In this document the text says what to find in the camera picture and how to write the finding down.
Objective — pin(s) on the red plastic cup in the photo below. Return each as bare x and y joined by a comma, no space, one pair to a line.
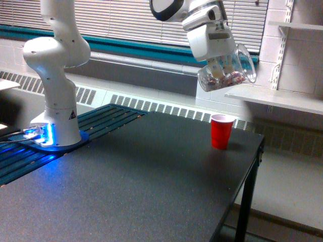
221,126

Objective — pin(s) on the white wall shelf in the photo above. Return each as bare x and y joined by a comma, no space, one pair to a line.
297,26
278,98

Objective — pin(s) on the white object at left edge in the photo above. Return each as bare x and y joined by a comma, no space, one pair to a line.
6,84

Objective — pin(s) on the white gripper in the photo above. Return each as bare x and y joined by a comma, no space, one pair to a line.
210,39

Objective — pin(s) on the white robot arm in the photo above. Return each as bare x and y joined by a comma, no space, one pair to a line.
50,56

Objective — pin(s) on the white shelf bracket rail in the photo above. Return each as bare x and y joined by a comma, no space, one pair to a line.
275,76

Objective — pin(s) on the blue slotted mounting plate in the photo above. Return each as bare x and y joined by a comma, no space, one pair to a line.
50,137

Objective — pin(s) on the white window blinds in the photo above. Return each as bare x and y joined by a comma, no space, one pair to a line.
133,20

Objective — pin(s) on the white upper wall shelf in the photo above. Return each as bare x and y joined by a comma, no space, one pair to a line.
297,26

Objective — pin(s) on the black table leg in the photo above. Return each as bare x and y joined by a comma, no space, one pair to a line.
247,196

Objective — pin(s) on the white lower wall shelf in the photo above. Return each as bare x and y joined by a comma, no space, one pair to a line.
278,98

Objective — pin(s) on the clear plastic cup with candies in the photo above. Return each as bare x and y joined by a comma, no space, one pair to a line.
227,70

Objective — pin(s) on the white baseboard radiator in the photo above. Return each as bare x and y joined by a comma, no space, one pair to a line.
279,137

